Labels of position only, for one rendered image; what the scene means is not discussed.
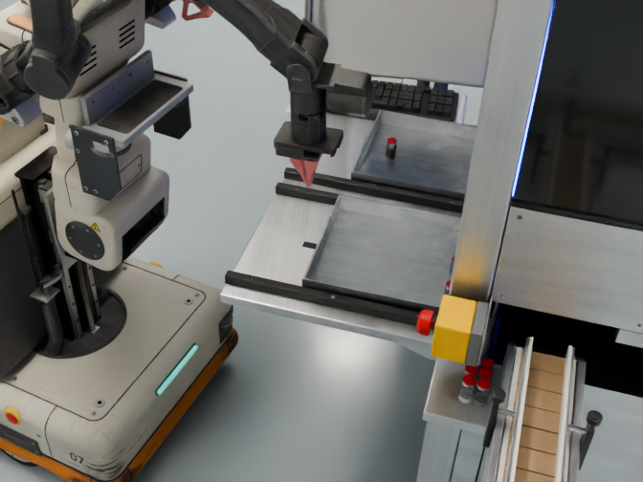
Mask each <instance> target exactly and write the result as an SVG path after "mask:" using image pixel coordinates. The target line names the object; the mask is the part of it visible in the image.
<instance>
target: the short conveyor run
mask: <svg viewBox="0 0 643 482"><path fill-rule="evenodd" d="M532 345H533V338H532V337H530V338H529V337H527V338H526V342H525V346H524V349H522V348H521V347H517V348H516V346H514V345H510V344H509V345H508V347H507V348H506V352H505V357H504V361H503V365H502V373H501V379H500V385H499V388H494V389H492V391H491V395H490V398H491V400H492V401H493V402H492V405H491V408H490V414H489V418H488V422H487V426H486V429H485V433H484V439H483V444H482V445H483V446H484V447H486V448H488V449H487V455H486V461H485V467H484V473H483V478H482V482H578V476H579V470H580V469H581V467H582V466H583V463H584V460H585V458H586V455H587V453H588V448H589V446H590V443H591V440H592V438H593V435H594V433H595V427H598V426H600V425H601V422H602V420H603V416H602V414H601V413H600V412H598V411H596V410H591V411H590V412H589V413H588V416H587V418H586V420H587V425H586V427H582V420H583V405H584V391H585V376H586V362H585V361H577V360H574V352H575V347H572V346H571V345H569V346H568V348H567V351H566V355H565V359H564V358H559V357H555V356H551V355H546V354H543V353H538V352H534V351H532ZM512 372H513V376H512ZM511 378H512V382H511ZM510 384H511V388H510ZM509 390H510V394H509ZM508 396H509V401H508ZM507 403H508V406H507ZM506 408H507V409H506ZM505 416H506V419H505ZM504 421H505V425H504ZM503 428H504V431H503ZM502 433H503V438H502ZM581 434H583V436H582V438H581ZM501 439H502V440H501Z"/></svg>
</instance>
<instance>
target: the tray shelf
mask: <svg viewBox="0 0 643 482"><path fill-rule="evenodd" d="M374 122H375V120H367V119H361V118H355V117H350V116H344V115H337V114H330V113H328V112H326V127H330V128H336V129H342V130H343V132H344V138H343V140H342V144H341V146H340V148H337V152H336V154H335V156H334V157H332V158H330V155H327V154H322V155H321V158H320V160H319V162H318V165H317V168H316V171H315V172H316V173H320V174H325V175H330V176H336V177H341V178H346V179H350V180H351V171H352V169H353V167H354V165H355V163H356V161H357V159H358V157H359V155H360V152H361V150H362V148H363V146H364V144H365V142H366V138H367V136H368V134H369V132H370V130H371V127H372V125H373V123H374ZM309 188H314V189H318V190H323V191H328V192H333V193H338V194H342V195H347V196H352V197H358V198H363V199H367V200H372V201H377V202H382V203H387V204H392V205H396V206H402V207H407V208H417V209H422V210H427V211H432V212H437V213H443V214H448V215H452V216H458V217H461V215H462V213H460V212H455V211H450V210H445V209H441V208H432V207H426V206H421V205H416V204H412V203H407V202H402V201H397V200H391V199H387V198H382V197H377V196H372V195H367V194H363V193H358V192H352V191H347V190H342V189H337V188H333V187H328V186H319V185H313V184H312V185H311V186H310V187H309ZM333 207H334V205H329V204H325V203H320V202H315V201H310V200H305V199H300V198H296V197H291V196H285V195H280V194H276V196H275V198H274V199H273V201H272V203H271V205H270V206H269V207H268V209H267V211H266V213H265V214H264V216H263V218H262V220H261V222H260V223H259V225H258V227H257V229H256V230H255V233H254V235H253V237H252V238H251V240H250V242H249V244H248V246H247V247H246V249H245V251H244V252H243V253H242V255H241V257H240V259H239V261H238V262H237V264H236V266H235V268H234V269H233V271H234V272H238V273H243V274H250V275H254V276H259V277H263V278H268V279H272V280H276V281H280V282H285V283H290V284H294V285H299V286H302V278H303V275H304V273H305V271H306V269H307V266H308V264H309V262H310V259H311V257H312V255H313V253H314V249H309V248H305V247H303V246H302V245H303V243H304V241H305V242H310V243H315V244H318V242H319V240H320V238H321V235H322V232H323V229H324V227H325V225H326V222H327V220H328V218H329V216H330V213H331V211H332V209H333ZM220 301H221V302H224V303H228V304H231V305H236V306H240V307H244V308H249V309H253V310H258V311H261V312H265V313H270V314H274V315H278V316H283V317H287V318H294V319H298V320H302V321H307V322H311V323H316V324H319V325H323V326H328V327H332V328H336V329H341V330H345V331H348V332H353V333H357V334H361V335H366V336H370V337H374V338H378V339H382V340H390V341H394V342H399V343H403V344H406V345H411V346H415V347H419V348H424V349H428V350H431V348H432V339H433V334H432V329H431V331H430V335H429V336H423V335H420V334H419V333H418V332H417V329H416V326H414V325H410V324H406V323H402V322H397V321H393V320H389V319H384V318H377V317H373V316H368V315H364V314H359V313H355V312H350V311H346V310H343V309H338V308H334V307H329V306H325V305H320V304H317V303H312V302H308V301H303V300H299V299H295V298H291V297H287V296H279V295H274V294H270V293H265V292H261V291H257V290H253V289H249V288H244V287H240V286H235V285H232V284H227V283H226V285H225V286H224V288H223V290H222V292H221V293H220Z"/></svg>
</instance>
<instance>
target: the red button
mask: <svg viewBox="0 0 643 482"><path fill-rule="evenodd" d="M433 314H434V311H431V310H427V309H425V310H422V311H421V312H420V314H419V316H418V320H417V324H416V329H417V332H418V333H419V334H420V335H423V336H429V335H430V331H431V328H433V324H434V320H433Z"/></svg>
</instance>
